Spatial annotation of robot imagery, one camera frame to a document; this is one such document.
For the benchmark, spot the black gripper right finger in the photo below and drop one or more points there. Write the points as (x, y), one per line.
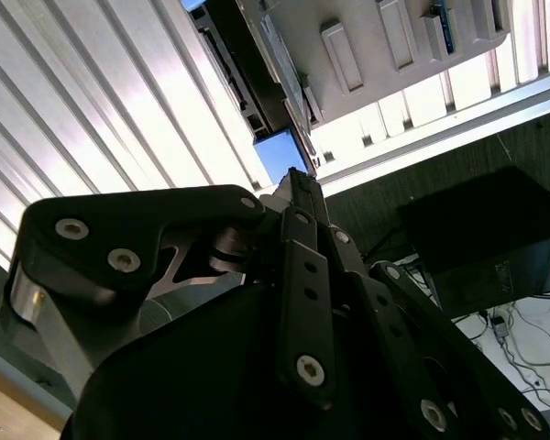
(394, 330)

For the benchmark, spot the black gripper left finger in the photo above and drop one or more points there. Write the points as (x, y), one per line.
(119, 220)

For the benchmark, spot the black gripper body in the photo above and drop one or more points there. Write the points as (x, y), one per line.
(188, 366)

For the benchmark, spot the hard disk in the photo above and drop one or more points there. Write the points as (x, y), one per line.
(279, 151)

